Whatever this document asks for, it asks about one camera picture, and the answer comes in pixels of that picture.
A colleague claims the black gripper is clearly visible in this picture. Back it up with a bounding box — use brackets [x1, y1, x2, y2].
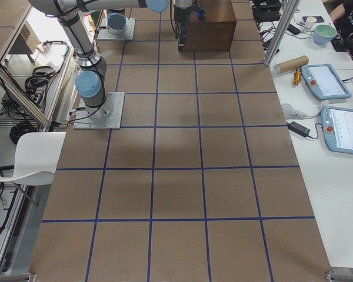
[173, 5, 206, 48]

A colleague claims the dark wooden drawer cabinet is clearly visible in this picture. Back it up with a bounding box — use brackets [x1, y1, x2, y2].
[178, 0, 237, 52]

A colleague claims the cardboard tube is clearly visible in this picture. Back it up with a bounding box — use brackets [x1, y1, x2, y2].
[274, 55, 309, 74]

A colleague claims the yellow tool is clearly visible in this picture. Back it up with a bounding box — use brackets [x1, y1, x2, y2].
[293, 68, 301, 86]

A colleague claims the white paper cup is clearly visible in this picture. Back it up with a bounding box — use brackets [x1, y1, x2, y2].
[304, 16, 317, 30]

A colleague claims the green bowl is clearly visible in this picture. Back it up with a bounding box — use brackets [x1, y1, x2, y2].
[313, 25, 337, 45]

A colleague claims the black power adapter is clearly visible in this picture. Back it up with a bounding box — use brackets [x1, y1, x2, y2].
[287, 121, 310, 137]

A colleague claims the far teach pendant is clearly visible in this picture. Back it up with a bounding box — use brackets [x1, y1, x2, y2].
[301, 64, 352, 100]

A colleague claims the teach pendant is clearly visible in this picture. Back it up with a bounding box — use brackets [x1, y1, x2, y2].
[321, 106, 353, 155]
[301, 64, 352, 100]

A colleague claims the seated person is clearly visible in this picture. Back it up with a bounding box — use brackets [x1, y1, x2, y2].
[330, 0, 353, 38]

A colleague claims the white chair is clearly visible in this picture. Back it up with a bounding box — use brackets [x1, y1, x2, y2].
[0, 132, 66, 186]

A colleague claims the near teach pendant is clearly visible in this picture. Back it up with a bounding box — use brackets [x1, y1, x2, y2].
[321, 106, 353, 155]

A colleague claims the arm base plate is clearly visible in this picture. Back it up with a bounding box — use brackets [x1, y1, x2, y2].
[73, 92, 125, 130]
[97, 18, 136, 41]

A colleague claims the aluminium frame post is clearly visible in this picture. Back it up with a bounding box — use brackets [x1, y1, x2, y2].
[264, 0, 300, 67]

